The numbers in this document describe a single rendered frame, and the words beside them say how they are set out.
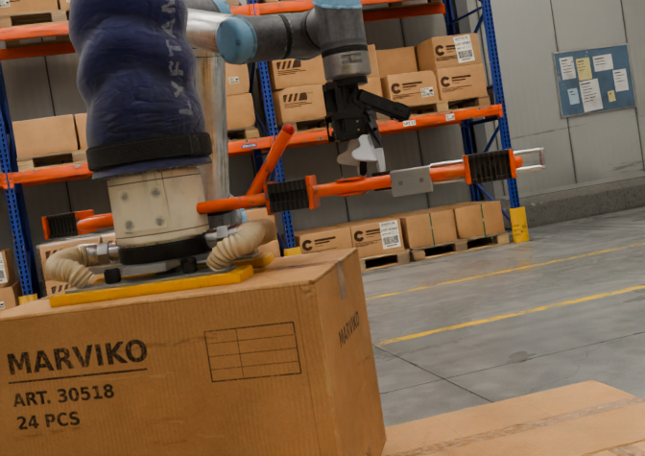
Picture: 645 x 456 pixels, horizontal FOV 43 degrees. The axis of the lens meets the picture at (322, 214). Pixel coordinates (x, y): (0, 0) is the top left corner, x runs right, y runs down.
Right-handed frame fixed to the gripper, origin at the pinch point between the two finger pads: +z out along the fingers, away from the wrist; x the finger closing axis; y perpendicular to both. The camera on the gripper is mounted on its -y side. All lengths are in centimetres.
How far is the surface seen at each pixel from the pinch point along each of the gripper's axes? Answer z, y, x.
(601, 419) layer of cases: 54, -37, 7
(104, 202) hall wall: -10, 85, -839
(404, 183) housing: 1.2, 0.3, 18.9
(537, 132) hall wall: -15, -488, -870
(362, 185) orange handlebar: 0.4, 7.1, 16.3
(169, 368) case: 24, 45, 20
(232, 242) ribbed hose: 6.4, 30.9, 16.5
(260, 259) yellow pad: 11.4, 24.8, 1.5
